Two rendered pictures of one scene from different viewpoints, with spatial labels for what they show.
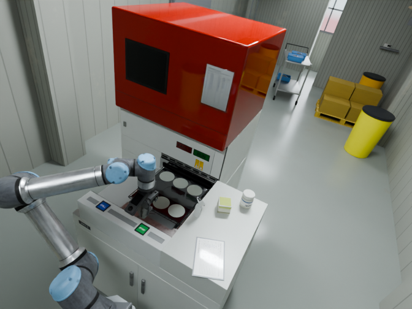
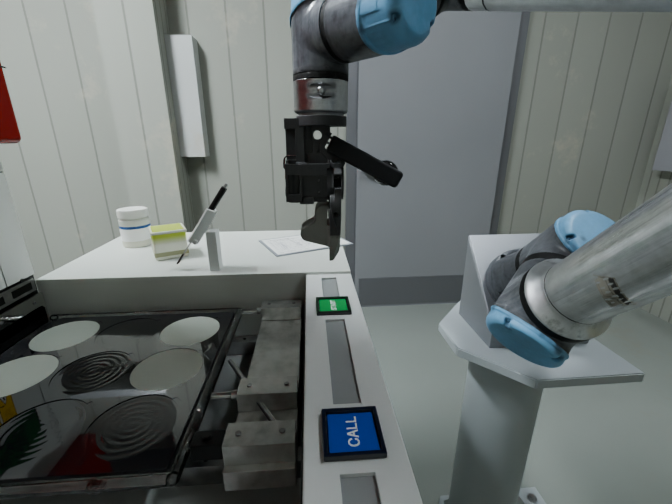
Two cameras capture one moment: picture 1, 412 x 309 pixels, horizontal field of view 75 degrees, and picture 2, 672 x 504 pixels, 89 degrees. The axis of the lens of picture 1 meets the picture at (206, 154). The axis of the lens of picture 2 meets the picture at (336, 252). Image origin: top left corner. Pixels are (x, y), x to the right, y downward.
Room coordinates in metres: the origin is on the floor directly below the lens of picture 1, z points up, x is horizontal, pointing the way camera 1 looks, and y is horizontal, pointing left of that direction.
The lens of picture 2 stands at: (1.07, 0.71, 1.23)
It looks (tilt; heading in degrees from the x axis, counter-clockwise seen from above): 18 degrees down; 244
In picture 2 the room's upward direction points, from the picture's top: straight up
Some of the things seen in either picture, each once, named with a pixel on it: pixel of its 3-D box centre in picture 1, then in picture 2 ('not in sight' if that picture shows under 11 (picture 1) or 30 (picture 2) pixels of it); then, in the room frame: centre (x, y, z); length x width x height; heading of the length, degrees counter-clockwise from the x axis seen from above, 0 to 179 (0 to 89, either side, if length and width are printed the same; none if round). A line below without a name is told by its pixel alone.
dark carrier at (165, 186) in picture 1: (171, 192); (93, 372); (1.21, 0.17, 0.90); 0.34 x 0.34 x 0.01; 69
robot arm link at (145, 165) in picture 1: (145, 167); (321, 35); (0.86, 0.24, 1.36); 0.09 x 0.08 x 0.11; 104
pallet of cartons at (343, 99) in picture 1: (347, 103); not in sight; (5.08, -2.50, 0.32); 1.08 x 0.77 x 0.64; 69
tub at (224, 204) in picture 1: (224, 205); (169, 241); (1.09, -0.16, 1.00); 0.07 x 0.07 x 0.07; 6
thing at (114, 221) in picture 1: (122, 226); (339, 394); (0.90, 0.36, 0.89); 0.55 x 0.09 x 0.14; 69
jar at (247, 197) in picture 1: (247, 198); (135, 226); (1.16, -0.29, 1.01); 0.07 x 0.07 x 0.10
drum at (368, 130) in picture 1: (366, 132); not in sight; (3.85, -2.37, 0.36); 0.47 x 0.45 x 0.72; 159
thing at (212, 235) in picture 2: (199, 205); (205, 238); (1.02, -0.02, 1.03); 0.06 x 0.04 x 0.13; 159
